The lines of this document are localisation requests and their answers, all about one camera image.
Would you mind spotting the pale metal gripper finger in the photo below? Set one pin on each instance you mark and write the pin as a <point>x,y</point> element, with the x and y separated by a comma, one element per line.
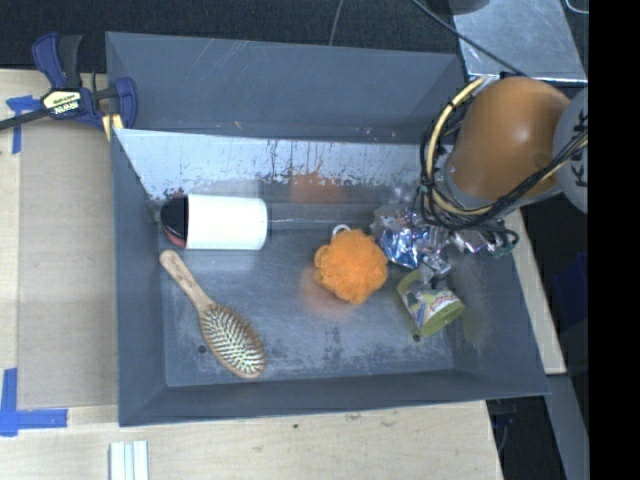
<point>428,271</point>
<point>444,272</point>

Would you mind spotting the yellow-green printed cup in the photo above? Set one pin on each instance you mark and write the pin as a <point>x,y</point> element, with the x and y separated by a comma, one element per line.
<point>432,310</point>

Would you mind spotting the crumpled silver foil packet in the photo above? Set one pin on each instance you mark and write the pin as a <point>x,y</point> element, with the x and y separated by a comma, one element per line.
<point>400,240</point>

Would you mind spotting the orange bath pouf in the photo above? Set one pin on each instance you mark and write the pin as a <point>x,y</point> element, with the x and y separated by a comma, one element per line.
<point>352,268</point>

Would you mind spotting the grey metal bin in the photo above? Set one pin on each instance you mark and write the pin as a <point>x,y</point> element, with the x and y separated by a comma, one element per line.
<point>300,328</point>

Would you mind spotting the white mug with black inside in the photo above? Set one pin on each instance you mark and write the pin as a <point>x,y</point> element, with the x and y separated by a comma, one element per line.
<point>227,222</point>

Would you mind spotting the wooden hairbrush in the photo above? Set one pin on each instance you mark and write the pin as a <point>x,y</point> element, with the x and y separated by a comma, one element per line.
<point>227,340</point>

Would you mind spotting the brown cardboard board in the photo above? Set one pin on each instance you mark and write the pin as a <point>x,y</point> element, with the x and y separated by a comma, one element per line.
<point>65,268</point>

